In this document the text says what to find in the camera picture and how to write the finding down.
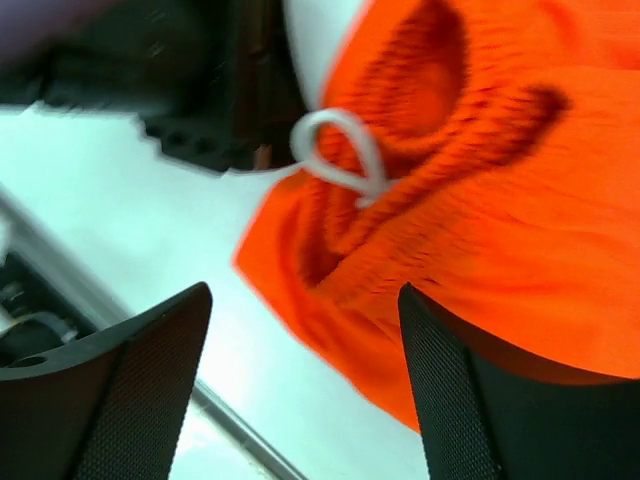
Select orange shorts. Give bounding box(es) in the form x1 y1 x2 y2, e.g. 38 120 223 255
235 1 639 428

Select aluminium front rail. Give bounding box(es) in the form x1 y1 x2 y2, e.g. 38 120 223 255
1 198 300 479

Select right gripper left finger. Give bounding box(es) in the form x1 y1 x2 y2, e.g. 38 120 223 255
1 282 212 480

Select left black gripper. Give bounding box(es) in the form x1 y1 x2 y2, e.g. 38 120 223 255
1 0 306 173

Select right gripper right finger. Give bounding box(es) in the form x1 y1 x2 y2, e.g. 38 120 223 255
398 284 639 479

